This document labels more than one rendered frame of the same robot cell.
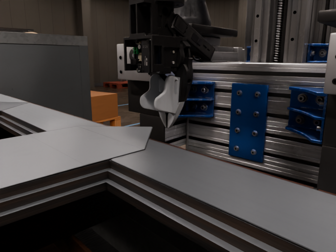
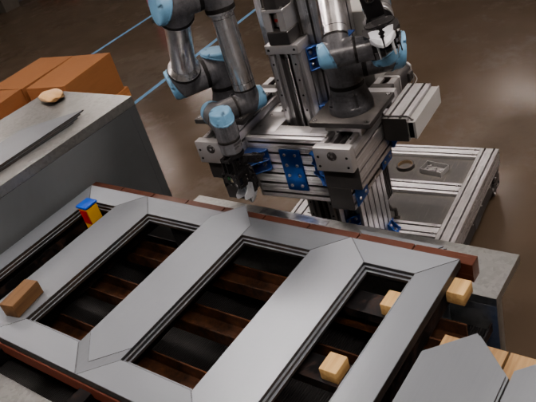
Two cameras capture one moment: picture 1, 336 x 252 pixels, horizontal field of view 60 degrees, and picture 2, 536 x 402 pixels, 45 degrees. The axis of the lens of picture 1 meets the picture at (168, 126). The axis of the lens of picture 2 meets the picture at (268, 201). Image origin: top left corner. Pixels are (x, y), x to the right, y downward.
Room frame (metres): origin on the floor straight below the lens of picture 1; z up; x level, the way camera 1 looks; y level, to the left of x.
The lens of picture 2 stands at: (-1.42, 0.02, 2.01)
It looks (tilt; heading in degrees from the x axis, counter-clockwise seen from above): 32 degrees down; 358
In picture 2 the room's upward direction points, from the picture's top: 17 degrees counter-clockwise
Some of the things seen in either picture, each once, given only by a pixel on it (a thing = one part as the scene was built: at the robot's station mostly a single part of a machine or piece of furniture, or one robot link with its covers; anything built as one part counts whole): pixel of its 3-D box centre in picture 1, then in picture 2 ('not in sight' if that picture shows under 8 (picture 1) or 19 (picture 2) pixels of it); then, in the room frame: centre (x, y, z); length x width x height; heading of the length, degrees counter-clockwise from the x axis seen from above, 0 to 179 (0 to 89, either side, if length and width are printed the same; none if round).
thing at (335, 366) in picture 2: not in sight; (334, 368); (-0.29, -0.06, 0.79); 0.06 x 0.05 x 0.04; 133
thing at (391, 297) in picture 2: not in sight; (393, 304); (-0.15, -0.27, 0.79); 0.06 x 0.05 x 0.04; 133
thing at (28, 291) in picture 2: not in sight; (21, 297); (0.34, 0.79, 0.87); 0.12 x 0.06 x 0.05; 144
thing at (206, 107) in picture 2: not in sight; (218, 113); (0.59, 0.01, 1.15); 0.11 x 0.11 x 0.08; 11
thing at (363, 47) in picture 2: not in sight; (376, 45); (0.26, -0.46, 1.34); 0.11 x 0.08 x 0.11; 74
